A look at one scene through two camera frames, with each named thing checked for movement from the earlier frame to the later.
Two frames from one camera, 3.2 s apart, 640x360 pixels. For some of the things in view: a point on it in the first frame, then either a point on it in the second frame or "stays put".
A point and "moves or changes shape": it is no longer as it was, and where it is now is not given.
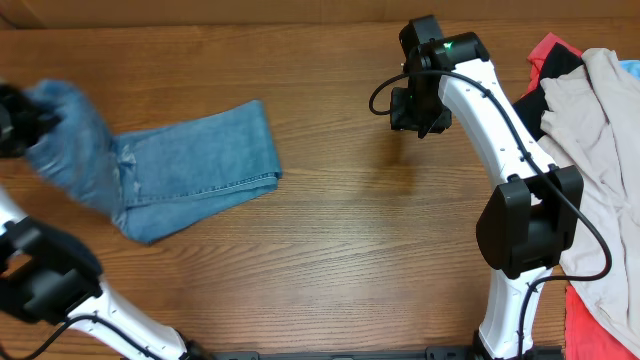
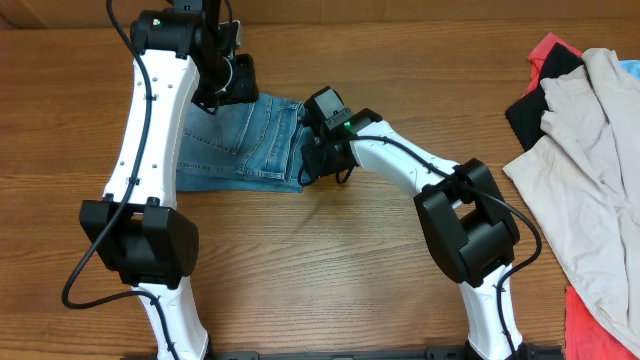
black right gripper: (400, 120) to (312, 168)
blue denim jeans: (151, 180) moves or changes shape
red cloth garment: (585, 338) stays put
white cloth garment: (594, 126) stays put
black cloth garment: (530, 108) stays put
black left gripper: (31, 125) to (244, 88)
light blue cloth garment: (632, 67) stays put
